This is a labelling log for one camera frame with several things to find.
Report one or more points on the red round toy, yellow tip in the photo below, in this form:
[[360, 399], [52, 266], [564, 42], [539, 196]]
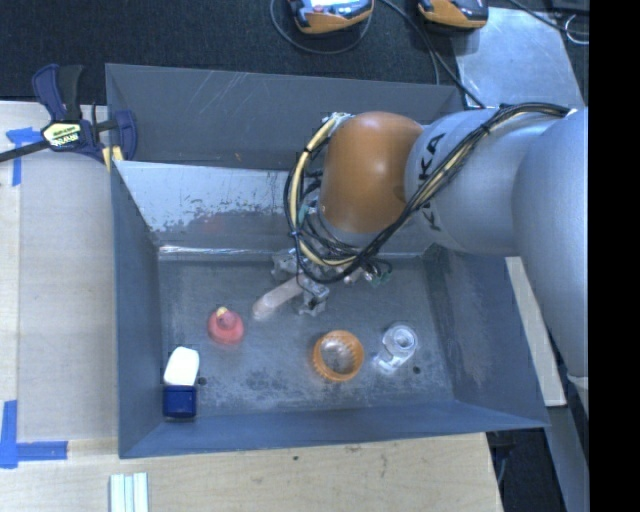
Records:
[[225, 327]]

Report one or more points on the grey metal bin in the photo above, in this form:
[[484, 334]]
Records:
[[300, 400]]

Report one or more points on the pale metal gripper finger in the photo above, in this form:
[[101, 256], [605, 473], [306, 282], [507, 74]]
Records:
[[275, 300], [314, 299]]

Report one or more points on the blue bottle with white cap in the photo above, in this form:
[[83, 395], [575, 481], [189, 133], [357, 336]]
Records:
[[181, 370]]

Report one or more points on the orange ribbed plastic cup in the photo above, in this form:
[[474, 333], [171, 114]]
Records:
[[325, 367]]

